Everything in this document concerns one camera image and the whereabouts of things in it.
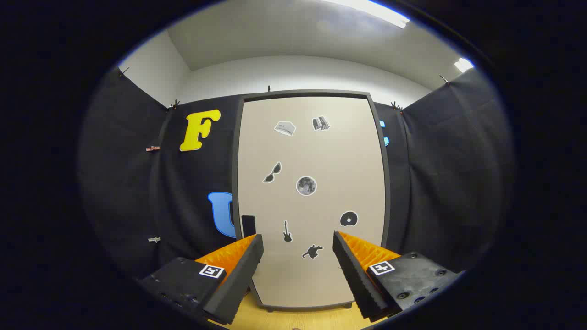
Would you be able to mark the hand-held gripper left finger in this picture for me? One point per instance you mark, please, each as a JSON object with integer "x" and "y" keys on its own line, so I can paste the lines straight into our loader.
{"x": 238, "y": 279}

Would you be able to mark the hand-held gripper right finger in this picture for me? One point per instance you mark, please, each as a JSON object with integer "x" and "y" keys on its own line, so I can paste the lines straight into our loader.
{"x": 355, "y": 275}

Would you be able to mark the beige cabinet door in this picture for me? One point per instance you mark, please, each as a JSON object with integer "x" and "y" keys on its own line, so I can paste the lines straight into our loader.
{"x": 316, "y": 151}

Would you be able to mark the black backdrop cloth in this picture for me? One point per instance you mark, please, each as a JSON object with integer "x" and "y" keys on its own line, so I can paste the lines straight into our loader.
{"x": 128, "y": 183}

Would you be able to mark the dark grey cabinet body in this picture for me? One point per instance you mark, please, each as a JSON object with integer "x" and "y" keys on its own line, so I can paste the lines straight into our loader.
{"x": 302, "y": 93}

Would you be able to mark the small ceiling light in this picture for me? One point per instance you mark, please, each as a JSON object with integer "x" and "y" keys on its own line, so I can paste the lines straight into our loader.
{"x": 463, "y": 64}

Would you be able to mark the long ceiling light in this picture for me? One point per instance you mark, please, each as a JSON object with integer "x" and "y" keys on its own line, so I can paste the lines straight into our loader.
{"x": 367, "y": 11}

